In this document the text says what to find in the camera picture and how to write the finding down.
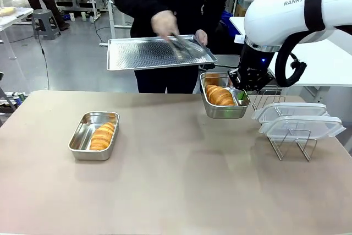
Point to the metal tongs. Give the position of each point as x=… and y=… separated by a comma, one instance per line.
x=178, y=49

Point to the rectangular steel container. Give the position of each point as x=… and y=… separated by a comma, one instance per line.
x=82, y=133
x=225, y=111

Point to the person's left hand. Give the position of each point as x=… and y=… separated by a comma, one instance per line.
x=201, y=37

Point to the person's right hand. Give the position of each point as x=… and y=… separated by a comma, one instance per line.
x=165, y=24

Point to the perforated metal baking tray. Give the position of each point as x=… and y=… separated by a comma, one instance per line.
x=137, y=53

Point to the golden croissant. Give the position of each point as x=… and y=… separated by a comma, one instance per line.
x=101, y=137
x=220, y=96

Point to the clear plastic container lid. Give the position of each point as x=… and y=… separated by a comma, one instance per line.
x=316, y=127
x=297, y=108

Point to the white table with bread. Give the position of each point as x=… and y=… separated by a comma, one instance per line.
x=19, y=15

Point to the pale bread loaf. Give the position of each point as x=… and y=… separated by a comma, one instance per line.
x=6, y=11

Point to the grey plastic stool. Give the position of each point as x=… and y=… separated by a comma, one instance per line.
x=44, y=14

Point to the shelf with cans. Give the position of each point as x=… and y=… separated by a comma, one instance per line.
x=11, y=103

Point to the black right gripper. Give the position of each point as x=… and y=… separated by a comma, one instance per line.
x=253, y=72

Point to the person's left forearm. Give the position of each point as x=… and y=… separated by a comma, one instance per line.
x=213, y=17

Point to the person's right forearm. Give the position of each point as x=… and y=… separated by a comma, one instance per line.
x=137, y=4

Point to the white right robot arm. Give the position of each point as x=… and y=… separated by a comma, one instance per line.
x=275, y=12

